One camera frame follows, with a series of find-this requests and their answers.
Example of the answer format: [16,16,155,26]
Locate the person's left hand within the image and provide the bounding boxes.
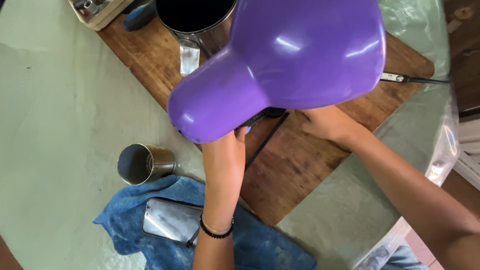
[202,125,252,221]

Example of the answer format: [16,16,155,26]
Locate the person's right hand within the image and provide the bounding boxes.
[299,106,367,151]

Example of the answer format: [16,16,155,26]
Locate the black lamp switch part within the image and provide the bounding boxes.
[235,107,287,130]

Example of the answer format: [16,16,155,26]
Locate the brown wooden board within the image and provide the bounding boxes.
[97,15,436,227]

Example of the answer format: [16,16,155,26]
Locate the purple lamp shade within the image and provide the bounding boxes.
[167,0,387,145]

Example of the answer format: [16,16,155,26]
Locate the large steel mug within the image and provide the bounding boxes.
[155,0,239,77]

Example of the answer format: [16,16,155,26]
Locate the blue cloth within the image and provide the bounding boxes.
[93,175,317,270]

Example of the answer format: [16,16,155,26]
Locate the small open tin can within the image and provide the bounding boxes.
[117,143,177,186]

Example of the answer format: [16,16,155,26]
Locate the dark wooden cabinet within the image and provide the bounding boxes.
[442,0,480,118]

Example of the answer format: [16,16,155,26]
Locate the person's blue jeans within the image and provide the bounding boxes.
[380,244,429,270]

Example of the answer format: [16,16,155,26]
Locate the smartphone with clear case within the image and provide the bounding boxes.
[142,197,204,245]

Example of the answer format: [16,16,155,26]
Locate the white box of sockets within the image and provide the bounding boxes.
[67,0,134,31]

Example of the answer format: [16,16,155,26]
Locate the clear plastic table cover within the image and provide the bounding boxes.
[0,0,462,270]

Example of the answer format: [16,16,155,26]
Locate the long black cable tie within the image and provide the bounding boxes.
[245,112,290,172]

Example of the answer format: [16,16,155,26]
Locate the black power cable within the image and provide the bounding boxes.
[380,72,451,85]

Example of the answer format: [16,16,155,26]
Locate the thin gold bracelet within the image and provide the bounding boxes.
[202,218,233,235]

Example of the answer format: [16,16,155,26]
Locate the black beaded bracelet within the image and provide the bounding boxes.
[199,214,235,239]

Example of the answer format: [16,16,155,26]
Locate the short black cable tie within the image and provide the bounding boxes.
[186,225,202,248]

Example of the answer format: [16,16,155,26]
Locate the blue black handled screwdriver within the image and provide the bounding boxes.
[122,0,157,32]

